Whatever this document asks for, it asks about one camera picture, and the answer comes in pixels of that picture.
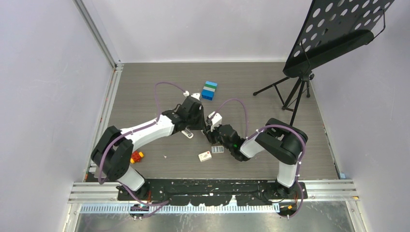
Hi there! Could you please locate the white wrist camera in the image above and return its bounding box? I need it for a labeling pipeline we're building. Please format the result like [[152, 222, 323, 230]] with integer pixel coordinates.
[[206, 111, 222, 131], [183, 91, 201, 101]]

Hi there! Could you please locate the black music stand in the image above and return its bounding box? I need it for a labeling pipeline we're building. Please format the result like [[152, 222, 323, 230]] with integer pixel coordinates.
[[253, 0, 393, 125]]

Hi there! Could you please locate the red yellow toy brick car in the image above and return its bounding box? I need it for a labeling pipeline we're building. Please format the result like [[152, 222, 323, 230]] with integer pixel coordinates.
[[130, 151, 144, 164]]

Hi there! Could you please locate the aluminium frame rail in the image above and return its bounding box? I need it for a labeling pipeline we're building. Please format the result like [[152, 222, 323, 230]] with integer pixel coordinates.
[[65, 0, 124, 232]]

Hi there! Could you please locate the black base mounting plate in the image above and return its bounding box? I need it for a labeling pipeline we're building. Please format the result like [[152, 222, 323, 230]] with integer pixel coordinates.
[[117, 179, 308, 206]]

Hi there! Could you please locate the blue green toy brick stack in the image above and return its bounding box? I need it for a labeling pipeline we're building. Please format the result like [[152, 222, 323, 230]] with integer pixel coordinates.
[[201, 81, 218, 101]]

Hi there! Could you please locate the clear staples tray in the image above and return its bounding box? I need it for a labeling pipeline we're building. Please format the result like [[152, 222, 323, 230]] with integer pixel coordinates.
[[211, 145, 224, 154]]

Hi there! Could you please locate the olive green white stapler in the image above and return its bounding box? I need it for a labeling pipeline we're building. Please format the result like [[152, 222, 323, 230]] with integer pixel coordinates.
[[181, 128, 194, 139]]

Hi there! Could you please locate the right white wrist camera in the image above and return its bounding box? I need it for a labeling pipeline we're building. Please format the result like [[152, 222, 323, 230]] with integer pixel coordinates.
[[206, 111, 222, 131]]

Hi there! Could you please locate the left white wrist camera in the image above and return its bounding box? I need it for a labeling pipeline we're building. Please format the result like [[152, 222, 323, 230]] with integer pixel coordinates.
[[183, 91, 201, 101]]

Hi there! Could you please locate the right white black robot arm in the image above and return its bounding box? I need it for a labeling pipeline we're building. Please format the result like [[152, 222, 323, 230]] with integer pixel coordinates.
[[202, 118, 308, 199]]

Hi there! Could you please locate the white staples box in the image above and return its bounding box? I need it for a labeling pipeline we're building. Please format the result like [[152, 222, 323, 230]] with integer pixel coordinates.
[[198, 151, 212, 162]]

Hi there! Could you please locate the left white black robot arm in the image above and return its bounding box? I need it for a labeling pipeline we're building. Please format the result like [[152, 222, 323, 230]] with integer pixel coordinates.
[[90, 93, 205, 200]]

